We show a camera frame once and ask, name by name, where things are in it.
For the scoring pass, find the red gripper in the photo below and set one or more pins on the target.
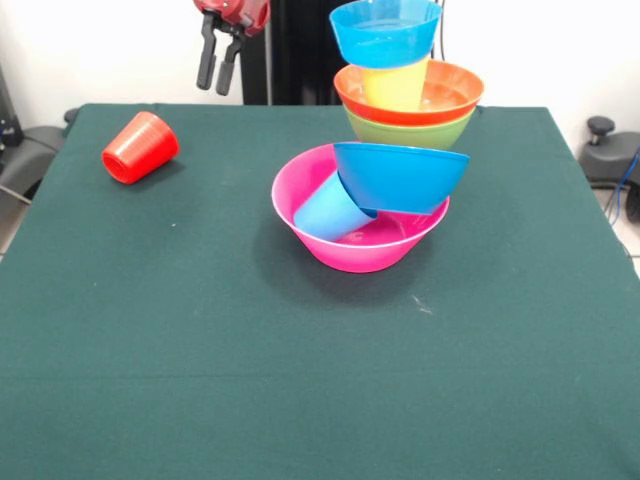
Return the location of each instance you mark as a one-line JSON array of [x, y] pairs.
[[235, 12]]

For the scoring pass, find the red cup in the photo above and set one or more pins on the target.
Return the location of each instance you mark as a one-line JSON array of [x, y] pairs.
[[140, 147]]

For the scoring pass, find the small blue bowl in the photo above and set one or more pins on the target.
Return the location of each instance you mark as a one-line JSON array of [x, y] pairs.
[[385, 40]]

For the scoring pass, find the yellow cup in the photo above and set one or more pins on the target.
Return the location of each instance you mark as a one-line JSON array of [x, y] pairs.
[[395, 90]]

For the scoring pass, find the blue cup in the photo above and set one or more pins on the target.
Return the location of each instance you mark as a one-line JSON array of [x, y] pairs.
[[325, 210]]

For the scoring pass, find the green bowl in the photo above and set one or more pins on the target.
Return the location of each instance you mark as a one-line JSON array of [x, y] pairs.
[[410, 135]]

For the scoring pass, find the large blue bowl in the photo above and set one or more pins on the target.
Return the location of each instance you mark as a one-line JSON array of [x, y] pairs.
[[400, 175]]

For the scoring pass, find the large pink bowl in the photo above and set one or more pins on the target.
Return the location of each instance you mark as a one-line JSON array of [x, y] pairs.
[[360, 250]]

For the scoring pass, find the large orange bowl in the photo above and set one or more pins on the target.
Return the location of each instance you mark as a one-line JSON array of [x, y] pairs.
[[450, 100]]

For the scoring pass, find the dark green tablecloth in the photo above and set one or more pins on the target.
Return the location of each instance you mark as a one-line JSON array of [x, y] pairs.
[[175, 300]]

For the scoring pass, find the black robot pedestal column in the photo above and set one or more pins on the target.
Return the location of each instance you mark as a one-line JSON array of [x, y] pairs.
[[290, 60]]

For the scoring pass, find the black pedestal leg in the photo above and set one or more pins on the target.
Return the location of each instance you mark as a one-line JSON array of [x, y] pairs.
[[607, 160], [30, 150]]

